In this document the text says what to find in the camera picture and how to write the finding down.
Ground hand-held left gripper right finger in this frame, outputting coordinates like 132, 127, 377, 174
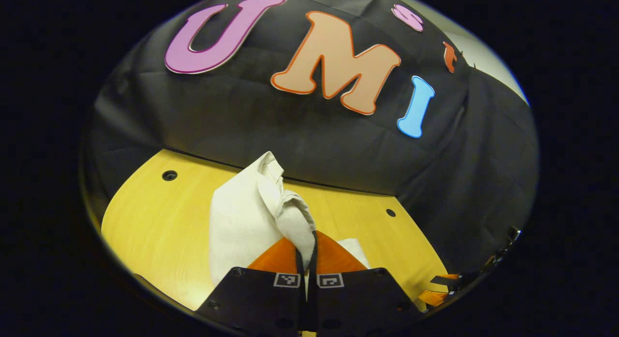
309, 231, 426, 335

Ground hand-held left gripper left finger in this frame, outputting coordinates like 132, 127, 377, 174
196, 238, 310, 335

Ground white jeans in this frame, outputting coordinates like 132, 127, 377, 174
209, 151, 370, 287

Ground black backdrop cloth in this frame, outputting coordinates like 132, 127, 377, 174
80, 0, 540, 279

